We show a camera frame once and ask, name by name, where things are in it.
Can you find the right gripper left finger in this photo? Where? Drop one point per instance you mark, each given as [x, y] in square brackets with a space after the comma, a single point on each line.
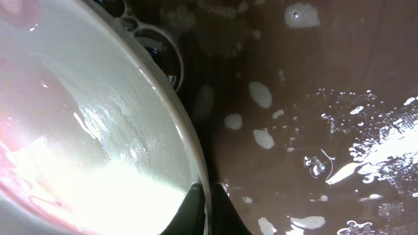
[190, 218]

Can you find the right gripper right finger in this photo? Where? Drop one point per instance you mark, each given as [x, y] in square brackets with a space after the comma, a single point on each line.
[226, 220]

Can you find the large brown plastic tray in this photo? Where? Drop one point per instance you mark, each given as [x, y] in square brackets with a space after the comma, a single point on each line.
[306, 110]

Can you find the pale blue-grey plate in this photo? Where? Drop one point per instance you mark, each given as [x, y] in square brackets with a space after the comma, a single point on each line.
[94, 139]

